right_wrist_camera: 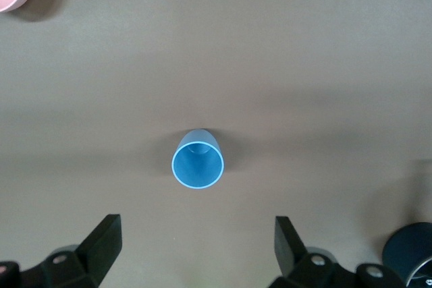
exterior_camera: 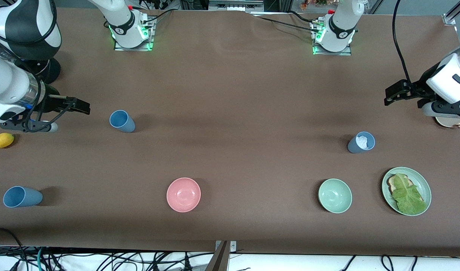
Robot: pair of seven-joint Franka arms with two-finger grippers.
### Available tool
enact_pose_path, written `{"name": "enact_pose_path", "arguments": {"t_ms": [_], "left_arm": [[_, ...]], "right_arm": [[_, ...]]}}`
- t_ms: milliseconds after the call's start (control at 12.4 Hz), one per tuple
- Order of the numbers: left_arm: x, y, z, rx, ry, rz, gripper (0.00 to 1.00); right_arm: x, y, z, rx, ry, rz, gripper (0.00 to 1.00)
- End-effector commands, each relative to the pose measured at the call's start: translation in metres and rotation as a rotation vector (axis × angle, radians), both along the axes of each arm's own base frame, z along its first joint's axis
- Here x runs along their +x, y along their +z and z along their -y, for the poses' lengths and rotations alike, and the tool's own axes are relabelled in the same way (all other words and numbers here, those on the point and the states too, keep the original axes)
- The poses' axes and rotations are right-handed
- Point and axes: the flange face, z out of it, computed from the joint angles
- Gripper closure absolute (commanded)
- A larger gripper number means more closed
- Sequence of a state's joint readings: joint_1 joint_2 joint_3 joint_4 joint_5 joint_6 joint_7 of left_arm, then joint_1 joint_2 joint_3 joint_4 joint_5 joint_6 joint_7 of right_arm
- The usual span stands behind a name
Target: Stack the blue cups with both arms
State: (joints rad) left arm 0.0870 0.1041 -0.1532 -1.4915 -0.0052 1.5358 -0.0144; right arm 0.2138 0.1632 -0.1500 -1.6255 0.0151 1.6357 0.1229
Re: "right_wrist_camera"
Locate black round container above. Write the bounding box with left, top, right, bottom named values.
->
left=381, top=222, right=432, bottom=288

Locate blue plastic cup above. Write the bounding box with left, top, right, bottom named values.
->
left=171, top=128, right=225, bottom=190

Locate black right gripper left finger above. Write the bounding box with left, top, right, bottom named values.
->
left=0, top=213, right=123, bottom=288

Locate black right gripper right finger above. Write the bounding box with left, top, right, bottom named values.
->
left=269, top=215, right=406, bottom=288

